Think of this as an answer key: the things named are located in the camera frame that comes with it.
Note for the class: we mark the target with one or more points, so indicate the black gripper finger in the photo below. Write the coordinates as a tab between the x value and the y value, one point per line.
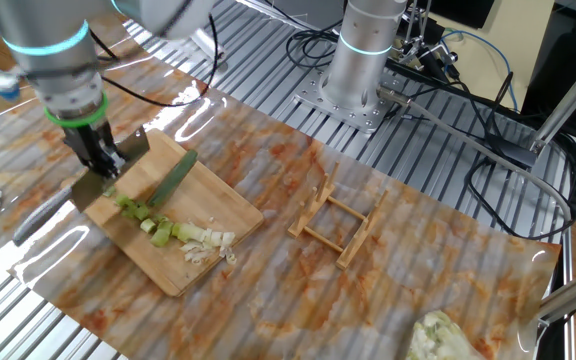
111	162
88	168

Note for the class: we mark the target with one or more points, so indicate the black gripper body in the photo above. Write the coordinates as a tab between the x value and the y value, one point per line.
89	143

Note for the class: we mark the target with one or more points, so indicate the steel cleaver knife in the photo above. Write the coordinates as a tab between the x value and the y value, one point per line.
88	192

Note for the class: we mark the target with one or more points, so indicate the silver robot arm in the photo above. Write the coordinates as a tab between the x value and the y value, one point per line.
363	75

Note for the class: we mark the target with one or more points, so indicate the plastic bag of chopped scallions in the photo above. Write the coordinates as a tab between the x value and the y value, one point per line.
438	340

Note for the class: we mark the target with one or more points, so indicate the long green scallion leaf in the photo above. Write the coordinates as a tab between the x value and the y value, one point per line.
173	179

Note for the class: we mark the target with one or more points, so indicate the wooden cutting board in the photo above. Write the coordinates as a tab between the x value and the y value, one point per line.
208	200

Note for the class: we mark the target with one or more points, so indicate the chopped scallion pieces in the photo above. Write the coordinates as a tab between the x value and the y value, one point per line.
190	232

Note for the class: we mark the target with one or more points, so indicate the wooden peg rack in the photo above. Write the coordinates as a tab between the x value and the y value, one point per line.
318	200

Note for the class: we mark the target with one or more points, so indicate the marble pattern plastic mat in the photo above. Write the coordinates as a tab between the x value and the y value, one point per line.
318	300

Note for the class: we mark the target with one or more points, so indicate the silver robot mounting plate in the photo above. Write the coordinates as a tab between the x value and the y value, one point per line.
363	117

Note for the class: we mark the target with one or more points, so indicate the metal clamp stand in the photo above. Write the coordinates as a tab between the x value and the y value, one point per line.
420	45

